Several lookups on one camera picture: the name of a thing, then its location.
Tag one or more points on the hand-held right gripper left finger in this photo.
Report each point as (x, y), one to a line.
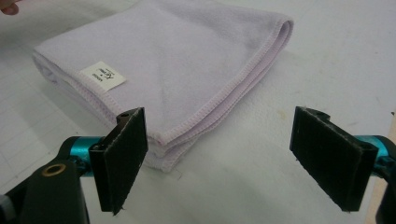
(121, 161)

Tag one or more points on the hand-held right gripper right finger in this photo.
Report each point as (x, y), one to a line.
(330, 158)

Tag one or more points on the lilac printed towel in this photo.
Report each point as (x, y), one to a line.
(186, 62)

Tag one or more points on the white grid mat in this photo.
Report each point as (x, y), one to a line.
(249, 186)

